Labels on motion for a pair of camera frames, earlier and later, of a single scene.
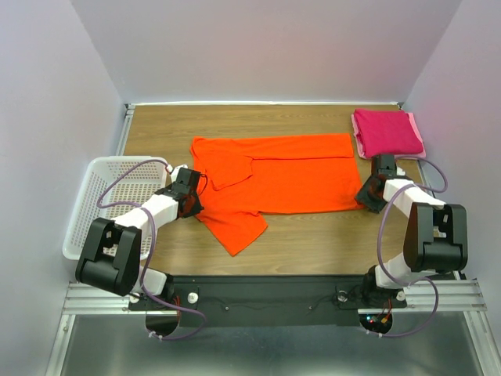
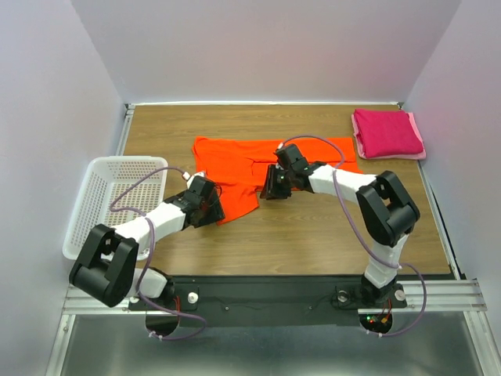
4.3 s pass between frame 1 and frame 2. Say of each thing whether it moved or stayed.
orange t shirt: moved
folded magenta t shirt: stayed
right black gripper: moved
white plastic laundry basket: stayed
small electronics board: stayed
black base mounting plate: stayed
